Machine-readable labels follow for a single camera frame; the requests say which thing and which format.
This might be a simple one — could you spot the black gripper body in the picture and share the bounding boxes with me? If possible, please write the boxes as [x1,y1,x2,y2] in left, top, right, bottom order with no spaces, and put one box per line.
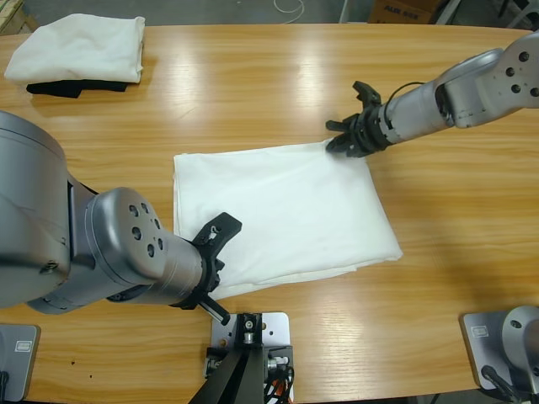
[349,103,397,159]
[168,240,232,326]

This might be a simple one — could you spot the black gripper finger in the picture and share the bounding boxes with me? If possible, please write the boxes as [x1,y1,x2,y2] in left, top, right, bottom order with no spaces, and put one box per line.
[326,117,359,134]
[326,133,358,157]

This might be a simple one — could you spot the white printed t-shirt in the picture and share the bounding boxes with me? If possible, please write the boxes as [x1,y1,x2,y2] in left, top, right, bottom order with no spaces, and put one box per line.
[173,141,404,300]

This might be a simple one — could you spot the black garment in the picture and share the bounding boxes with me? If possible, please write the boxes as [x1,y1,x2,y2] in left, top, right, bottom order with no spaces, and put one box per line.
[25,78,131,98]

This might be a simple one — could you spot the white garment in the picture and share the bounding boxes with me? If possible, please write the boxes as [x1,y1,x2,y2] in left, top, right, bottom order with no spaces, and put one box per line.
[3,13,147,84]

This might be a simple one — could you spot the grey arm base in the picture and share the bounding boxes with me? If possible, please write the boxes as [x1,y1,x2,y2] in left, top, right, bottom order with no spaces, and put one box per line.
[0,322,42,403]
[457,306,539,391]

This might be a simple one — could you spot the black clamp block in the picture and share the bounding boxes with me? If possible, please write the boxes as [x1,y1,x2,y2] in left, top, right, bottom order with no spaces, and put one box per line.
[261,343,295,382]
[205,344,231,378]

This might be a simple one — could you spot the brown cardboard box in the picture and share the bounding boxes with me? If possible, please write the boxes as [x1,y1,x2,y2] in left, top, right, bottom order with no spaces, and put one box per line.
[369,0,434,25]

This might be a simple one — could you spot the wooden crate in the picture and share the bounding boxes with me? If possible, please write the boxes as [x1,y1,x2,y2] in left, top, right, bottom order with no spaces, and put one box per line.
[0,0,40,37]

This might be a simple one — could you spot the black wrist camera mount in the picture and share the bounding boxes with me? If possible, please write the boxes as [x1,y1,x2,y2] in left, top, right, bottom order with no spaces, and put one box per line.
[191,212,243,256]
[352,81,382,111]

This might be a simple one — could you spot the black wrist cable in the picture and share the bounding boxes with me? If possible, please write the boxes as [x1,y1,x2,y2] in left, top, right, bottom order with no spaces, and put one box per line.
[385,81,426,109]

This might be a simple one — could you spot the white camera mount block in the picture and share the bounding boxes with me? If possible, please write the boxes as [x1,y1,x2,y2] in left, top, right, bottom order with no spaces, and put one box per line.
[210,311,292,404]

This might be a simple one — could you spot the dark camera post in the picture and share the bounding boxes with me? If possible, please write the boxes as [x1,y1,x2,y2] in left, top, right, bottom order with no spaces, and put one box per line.
[187,311,270,404]

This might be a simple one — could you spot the white cable loop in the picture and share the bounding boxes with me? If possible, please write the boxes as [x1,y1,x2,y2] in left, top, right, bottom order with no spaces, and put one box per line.
[272,0,305,20]

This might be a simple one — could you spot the orange and black cables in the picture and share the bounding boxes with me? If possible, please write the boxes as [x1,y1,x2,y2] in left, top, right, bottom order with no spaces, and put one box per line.
[263,365,298,404]

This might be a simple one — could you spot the white metal frame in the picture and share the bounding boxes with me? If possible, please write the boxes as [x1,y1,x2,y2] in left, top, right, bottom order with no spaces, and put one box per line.
[433,0,464,26]

